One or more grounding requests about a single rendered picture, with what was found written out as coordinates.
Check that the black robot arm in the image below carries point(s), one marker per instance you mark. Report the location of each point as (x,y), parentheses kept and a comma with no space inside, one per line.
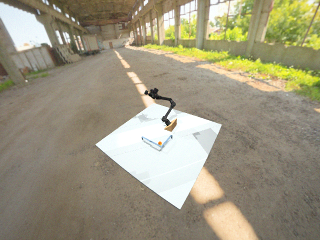
(154,93)

